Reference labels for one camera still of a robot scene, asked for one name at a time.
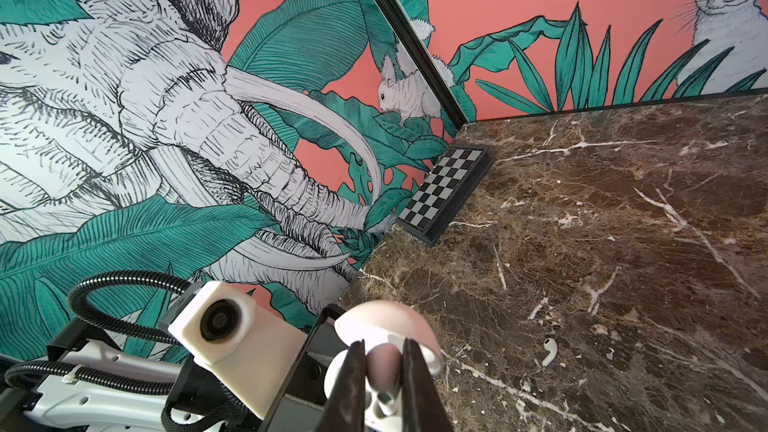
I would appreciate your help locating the white earbud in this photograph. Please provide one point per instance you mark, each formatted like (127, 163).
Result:
(383, 364)
(552, 348)

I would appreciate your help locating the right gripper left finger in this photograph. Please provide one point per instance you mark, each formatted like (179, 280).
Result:
(345, 387)

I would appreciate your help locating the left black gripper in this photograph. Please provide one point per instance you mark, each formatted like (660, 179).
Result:
(300, 401)

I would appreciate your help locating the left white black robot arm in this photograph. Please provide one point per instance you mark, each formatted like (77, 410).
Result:
(108, 374)

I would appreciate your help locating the black white checkerboard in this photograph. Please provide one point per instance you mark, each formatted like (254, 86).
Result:
(435, 204)

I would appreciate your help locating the white round charging case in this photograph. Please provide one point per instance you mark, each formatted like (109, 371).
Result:
(378, 322)

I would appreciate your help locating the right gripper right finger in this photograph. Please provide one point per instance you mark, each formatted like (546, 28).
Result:
(422, 409)

